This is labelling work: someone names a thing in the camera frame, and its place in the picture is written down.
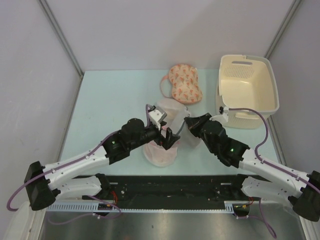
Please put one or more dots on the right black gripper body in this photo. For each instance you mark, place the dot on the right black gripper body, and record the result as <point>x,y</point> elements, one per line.
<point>213,149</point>

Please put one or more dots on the pink mesh bag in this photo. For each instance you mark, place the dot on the pink mesh bag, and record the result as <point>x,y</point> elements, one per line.
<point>158,156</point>
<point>176,112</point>

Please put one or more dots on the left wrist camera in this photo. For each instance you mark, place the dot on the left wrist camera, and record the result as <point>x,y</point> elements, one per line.
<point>156,116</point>

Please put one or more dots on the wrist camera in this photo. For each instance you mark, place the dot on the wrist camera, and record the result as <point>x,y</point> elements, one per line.
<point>224,114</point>
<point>156,116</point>

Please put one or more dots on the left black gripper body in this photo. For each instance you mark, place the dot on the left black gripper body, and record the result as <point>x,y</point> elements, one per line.
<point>149,133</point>

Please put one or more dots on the white slotted cable duct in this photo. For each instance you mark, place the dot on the white slotted cable duct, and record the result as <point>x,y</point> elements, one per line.
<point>169,205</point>

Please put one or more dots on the pink mesh bag middle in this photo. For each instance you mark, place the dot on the pink mesh bag middle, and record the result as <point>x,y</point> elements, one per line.
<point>176,112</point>

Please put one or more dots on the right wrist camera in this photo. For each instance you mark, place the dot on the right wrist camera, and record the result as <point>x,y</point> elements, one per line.
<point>224,114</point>

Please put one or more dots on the cream plastic basket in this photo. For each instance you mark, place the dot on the cream plastic basket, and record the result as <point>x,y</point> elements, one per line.
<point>246,82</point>

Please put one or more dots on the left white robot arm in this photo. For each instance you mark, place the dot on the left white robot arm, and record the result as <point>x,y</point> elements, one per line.
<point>42,181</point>

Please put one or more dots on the right aluminium frame post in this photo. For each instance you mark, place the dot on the right aluminium frame post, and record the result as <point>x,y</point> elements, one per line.
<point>288,18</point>

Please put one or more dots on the floral orange laundry bag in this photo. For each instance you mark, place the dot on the floral orange laundry bag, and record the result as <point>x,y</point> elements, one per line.
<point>184,80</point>

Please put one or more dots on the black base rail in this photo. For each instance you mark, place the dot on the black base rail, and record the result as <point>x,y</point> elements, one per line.
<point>122,188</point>

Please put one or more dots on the grey trimmed mesh laundry bag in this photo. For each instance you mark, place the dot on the grey trimmed mesh laundry bag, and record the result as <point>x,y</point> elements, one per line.
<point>185,130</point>

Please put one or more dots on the left aluminium frame post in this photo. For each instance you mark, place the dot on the left aluminium frame post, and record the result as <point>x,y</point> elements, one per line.
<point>53,22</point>

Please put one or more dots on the aluminium frame post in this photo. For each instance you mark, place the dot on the aluminium frame post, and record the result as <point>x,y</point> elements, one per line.
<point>288,18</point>
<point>53,22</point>

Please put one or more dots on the pink mesh bag front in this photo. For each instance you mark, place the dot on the pink mesh bag front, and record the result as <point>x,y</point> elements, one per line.
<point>158,156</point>

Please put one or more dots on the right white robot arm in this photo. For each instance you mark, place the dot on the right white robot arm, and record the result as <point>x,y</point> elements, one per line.
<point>292,188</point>

